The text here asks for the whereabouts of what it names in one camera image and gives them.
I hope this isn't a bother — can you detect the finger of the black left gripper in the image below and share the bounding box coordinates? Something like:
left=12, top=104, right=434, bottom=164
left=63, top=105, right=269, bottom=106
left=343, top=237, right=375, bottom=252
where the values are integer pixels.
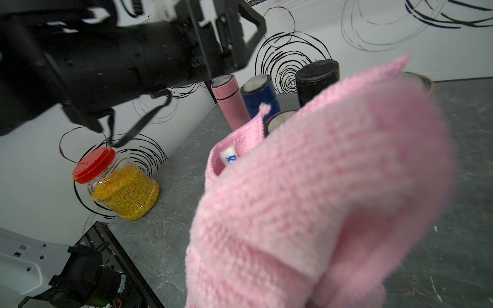
left=213, top=0, right=267, bottom=74

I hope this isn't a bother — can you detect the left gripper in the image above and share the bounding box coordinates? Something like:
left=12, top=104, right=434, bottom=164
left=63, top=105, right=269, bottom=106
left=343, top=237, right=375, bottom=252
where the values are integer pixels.
left=1, top=1, right=216, bottom=135

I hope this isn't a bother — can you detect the pink thermos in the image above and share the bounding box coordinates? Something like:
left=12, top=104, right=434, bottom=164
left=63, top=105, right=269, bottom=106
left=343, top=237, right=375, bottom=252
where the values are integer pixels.
left=211, top=74, right=251, bottom=131

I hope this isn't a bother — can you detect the blue thermos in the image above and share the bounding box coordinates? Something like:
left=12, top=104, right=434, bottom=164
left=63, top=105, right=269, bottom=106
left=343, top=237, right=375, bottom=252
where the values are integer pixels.
left=240, top=74, right=281, bottom=123

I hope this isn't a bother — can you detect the red thermos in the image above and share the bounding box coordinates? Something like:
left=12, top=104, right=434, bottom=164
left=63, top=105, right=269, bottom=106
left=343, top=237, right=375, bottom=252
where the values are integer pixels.
left=264, top=109, right=298, bottom=137

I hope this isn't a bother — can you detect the pink microfiber cloth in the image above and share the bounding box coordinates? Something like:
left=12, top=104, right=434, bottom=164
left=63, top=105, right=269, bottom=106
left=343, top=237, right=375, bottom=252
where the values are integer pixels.
left=186, top=56, right=459, bottom=307

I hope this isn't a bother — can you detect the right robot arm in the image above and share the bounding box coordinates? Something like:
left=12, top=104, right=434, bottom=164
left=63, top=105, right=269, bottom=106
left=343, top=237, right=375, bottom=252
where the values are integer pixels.
left=1, top=228, right=127, bottom=307

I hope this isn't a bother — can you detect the black thermos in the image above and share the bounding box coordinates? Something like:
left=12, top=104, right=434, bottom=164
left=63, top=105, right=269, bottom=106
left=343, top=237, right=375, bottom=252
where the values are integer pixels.
left=295, top=59, right=340, bottom=108

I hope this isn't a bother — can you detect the gold thermos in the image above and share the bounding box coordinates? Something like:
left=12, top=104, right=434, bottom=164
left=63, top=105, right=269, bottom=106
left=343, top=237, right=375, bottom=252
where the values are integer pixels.
left=401, top=72, right=435, bottom=94

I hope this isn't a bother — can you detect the red lid snack jar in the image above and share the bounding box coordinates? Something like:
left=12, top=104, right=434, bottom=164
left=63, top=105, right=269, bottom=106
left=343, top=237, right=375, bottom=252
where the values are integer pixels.
left=72, top=147, right=160, bottom=221

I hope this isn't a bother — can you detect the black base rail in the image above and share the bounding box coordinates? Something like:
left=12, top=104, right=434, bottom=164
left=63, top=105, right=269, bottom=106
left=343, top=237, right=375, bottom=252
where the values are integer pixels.
left=78, top=222, right=164, bottom=308

